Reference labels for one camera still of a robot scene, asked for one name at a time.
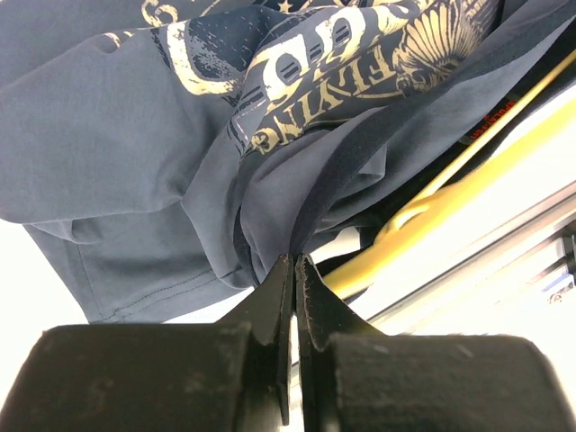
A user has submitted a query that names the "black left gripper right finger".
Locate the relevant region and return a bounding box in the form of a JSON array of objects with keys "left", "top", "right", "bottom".
[{"left": 294, "top": 255, "right": 575, "bottom": 431}]

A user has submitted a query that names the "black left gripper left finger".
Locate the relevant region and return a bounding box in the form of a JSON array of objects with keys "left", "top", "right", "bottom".
[{"left": 1, "top": 256, "right": 293, "bottom": 431}]

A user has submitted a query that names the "yellow hanger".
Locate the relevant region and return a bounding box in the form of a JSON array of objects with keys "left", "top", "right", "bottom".
[{"left": 324, "top": 53, "right": 575, "bottom": 298}]

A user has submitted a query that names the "blue printed tank top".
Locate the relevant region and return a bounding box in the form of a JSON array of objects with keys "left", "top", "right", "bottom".
[{"left": 1, "top": 1, "right": 575, "bottom": 323}]

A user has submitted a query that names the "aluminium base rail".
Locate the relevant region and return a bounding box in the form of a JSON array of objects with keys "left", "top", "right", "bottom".
[{"left": 352, "top": 184, "right": 575, "bottom": 335}]

